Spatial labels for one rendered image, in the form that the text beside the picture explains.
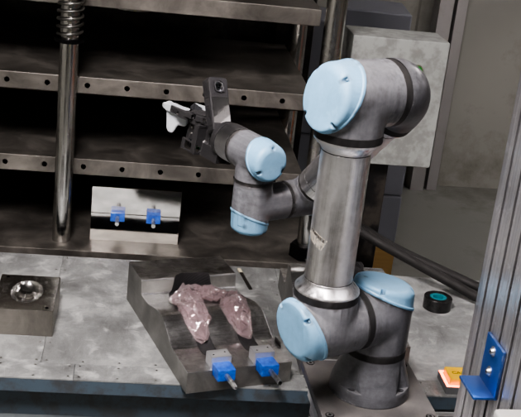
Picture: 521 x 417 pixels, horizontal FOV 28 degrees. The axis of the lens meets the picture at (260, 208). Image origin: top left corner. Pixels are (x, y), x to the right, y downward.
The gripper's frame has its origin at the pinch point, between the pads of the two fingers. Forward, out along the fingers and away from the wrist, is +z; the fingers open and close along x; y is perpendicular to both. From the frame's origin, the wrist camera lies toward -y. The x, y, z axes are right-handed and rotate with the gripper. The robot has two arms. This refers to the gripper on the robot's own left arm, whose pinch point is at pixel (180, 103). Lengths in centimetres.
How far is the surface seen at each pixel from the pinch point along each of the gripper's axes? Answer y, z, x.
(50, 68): 15, 97, 15
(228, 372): 58, -14, 17
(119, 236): 61, 79, 38
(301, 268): 45, 14, 57
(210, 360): 57, -9, 15
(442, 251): 106, 175, 291
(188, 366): 59, -7, 11
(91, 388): 69, 4, -6
